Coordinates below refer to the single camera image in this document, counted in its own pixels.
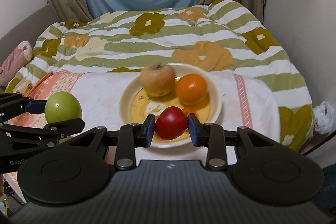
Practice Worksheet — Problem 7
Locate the reddish yellow apple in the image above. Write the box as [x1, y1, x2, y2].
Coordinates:
[139, 63, 176, 98]

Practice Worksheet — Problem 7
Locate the grey headboard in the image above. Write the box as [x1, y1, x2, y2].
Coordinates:
[0, 4, 59, 65]

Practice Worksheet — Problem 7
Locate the green striped floral blanket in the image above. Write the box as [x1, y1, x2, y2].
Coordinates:
[4, 0, 315, 152]

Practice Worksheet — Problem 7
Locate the orange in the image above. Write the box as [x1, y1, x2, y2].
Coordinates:
[175, 74, 208, 106]

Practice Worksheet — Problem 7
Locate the pink plush toy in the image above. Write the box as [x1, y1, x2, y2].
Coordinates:
[0, 41, 33, 86]

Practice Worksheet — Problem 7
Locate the pink floral tablecloth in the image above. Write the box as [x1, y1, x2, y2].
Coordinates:
[4, 70, 281, 182]

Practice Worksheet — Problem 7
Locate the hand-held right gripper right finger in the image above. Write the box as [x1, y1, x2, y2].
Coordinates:
[188, 113, 282, 171]

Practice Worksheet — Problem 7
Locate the green round fruit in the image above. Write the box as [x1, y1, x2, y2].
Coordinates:
[44, 91, 83, 125]

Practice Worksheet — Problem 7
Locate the white plastic bag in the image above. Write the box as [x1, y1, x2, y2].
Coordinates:
[312, 101, 332, 134]

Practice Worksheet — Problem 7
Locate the cream plate with duck print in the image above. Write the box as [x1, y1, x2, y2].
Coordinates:
[119, 63, 223, 149]

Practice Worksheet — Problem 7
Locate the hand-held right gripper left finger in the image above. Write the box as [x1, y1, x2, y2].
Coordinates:
[62, 113, 156, 171]

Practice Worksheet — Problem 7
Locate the tissue pack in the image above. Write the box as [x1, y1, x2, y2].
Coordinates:
[15, 76, 34, 95]

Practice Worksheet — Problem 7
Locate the red tomato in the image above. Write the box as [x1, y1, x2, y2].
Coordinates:
[155, 106, 190, 140]

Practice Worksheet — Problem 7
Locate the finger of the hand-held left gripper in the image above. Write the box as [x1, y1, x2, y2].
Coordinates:
[0, 118, 85, 147]
[0, 93, 48, 123]

